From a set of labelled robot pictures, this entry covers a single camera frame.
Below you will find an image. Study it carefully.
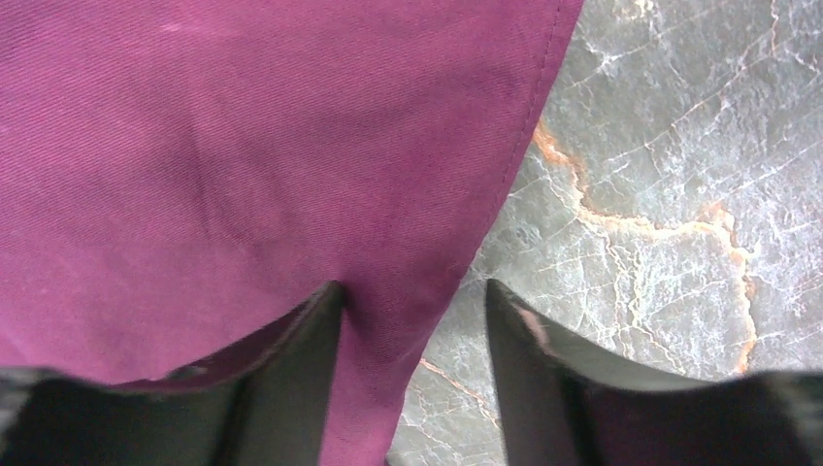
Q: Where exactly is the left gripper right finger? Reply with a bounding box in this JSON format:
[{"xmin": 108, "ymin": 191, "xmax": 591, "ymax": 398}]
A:
[{"xmin": 485, "ymin": 280, "xmax": 822, "ymax": 465}]

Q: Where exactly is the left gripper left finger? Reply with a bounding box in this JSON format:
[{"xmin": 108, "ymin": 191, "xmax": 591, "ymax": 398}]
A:
[{"xmin": 1, "ymin": 282, "xmax": 345, "ymax": 465}]

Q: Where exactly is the purple cloth wrap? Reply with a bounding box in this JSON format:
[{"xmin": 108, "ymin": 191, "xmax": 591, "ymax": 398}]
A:
[{"xmin": 1, "ymin": 1, "xmax": 582, "ymax": 465}]

